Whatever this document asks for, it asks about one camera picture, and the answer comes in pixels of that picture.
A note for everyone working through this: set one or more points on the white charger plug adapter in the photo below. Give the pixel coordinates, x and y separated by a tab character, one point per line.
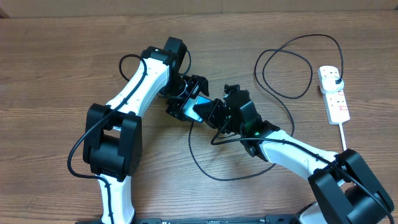
330	85

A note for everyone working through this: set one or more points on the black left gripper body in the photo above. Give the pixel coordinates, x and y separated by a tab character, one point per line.
193	85

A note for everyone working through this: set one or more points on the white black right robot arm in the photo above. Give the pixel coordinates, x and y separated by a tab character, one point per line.
345	188

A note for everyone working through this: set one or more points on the white power strip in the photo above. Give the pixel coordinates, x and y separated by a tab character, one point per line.
335	103

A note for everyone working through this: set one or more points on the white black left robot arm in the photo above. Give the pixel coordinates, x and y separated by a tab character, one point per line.
112	142

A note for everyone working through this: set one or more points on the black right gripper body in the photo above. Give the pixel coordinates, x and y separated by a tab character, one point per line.
222	116

